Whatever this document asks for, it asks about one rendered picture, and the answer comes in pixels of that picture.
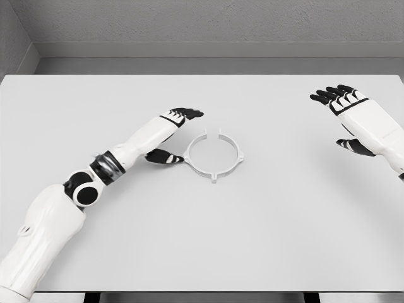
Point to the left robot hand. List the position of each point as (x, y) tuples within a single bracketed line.
[(158, 132)]

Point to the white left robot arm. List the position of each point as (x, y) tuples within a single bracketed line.
[(47, 221)]

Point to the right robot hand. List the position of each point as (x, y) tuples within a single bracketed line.
[(366, 123)]

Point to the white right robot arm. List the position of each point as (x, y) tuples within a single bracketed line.
[(395, 151)]

